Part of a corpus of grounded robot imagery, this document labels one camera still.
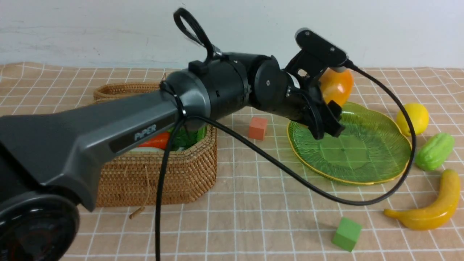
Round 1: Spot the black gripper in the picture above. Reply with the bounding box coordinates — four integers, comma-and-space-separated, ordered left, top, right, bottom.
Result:
284, 51, 345, 140

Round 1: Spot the orange yellow mango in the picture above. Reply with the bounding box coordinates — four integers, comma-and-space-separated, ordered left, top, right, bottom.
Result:
319, 68, 354, 107

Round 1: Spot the yellow lemon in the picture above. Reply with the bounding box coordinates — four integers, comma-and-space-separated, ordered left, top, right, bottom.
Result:
395, 103, 429, 136

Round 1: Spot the green bitter gourd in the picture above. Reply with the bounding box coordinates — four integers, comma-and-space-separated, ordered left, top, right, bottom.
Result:
415, 132, 455, 171

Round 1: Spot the orange carrot with green leaves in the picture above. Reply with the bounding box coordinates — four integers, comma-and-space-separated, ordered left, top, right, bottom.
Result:
138, 127, 207, 151

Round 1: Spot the yellow banana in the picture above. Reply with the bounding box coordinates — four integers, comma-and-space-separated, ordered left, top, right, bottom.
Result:
383, 169, 461, 230

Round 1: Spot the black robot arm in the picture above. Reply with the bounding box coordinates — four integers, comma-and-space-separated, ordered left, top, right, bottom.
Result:
1, 50, 347, 261

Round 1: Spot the green glass leaf plate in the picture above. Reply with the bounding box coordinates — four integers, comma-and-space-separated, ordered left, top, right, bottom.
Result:
287, 102, 411, 185

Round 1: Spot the orange foam cube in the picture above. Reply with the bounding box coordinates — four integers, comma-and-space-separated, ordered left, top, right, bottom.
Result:
248, 117, 268, 141

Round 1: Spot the beige checkered tablecloth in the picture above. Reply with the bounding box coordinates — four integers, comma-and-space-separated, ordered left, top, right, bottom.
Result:
0, 63, 464, 261

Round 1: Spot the green foam cube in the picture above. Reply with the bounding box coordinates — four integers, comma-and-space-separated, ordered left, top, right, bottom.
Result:
331, 217, 362, 252

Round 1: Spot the woven wicker basket green lining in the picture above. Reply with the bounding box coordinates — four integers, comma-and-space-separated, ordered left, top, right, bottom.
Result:
96, 126, 218, 207

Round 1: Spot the woven wicker basket lid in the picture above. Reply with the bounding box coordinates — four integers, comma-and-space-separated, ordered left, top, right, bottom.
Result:
93, 73, 167, 104

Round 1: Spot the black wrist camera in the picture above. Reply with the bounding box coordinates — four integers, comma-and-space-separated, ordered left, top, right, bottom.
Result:
295, 28, 348, 73

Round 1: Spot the black camera cable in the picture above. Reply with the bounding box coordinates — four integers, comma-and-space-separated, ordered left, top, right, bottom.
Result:
155, 7, 417, 261

